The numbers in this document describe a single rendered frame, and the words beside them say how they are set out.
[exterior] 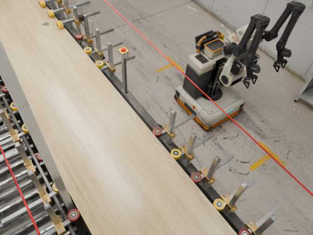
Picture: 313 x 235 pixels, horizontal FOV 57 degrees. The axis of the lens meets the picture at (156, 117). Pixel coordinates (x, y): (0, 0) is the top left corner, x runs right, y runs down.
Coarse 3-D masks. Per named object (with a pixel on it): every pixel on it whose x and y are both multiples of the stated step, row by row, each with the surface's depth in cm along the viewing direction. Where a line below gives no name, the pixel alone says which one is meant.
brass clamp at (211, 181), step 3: (201, 168) 225; (204, 168) 225; (201, 171) 223; (204, 171) 224; (207, 171) 224; (204, 174) 222; (204, 177) 223; (207, 177) 220; (213, 177) 221; (207, 180) 221; (210, 180) 219; (213, 180) 219; (210, 183) 220
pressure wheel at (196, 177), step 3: (192, 174) 215; (195, 174) 216; (198, 174) 216; (192, 177) 214; (195, 177) 214; (198, 177) 214; (201, 177) 214; (192, 180) 213; (195, 180) 212; (198, 180) 213; (195, 183) 214
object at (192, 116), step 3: (192, 114) 259; (186, 117) 256; (189, 117) 256; (192, 117) 258; (180, 120) 254; (183, 120) 254; (186, 120) 254; (189, 120) 258; (177, 123) 252; (180, 123) 252; (183, 123) 254; (174, 126) 249; (177, 126) 252; (162, 132) 245; (165, 132) 246; (162, 135) 246
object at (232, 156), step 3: (228, 156) 234; (231, 156) 234; (234, 156) 235; (225, 159) 232; (228, 159) 232; (219, 162) 230; (222, 162) 230; (225, 162) 231; (219, 165) 229; (222, 165) 231; (201, 174) 223
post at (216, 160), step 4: (216, 156) 200; (216, 160) 199; (212, 164) 205; (216, 164) 201; (212, 168) 208; (216, 168) 209; (208, 172) 216; (212, 172) 210; (208, 176) 219; (212, 176) 218; (204, 184) 230; (208, 184) 228
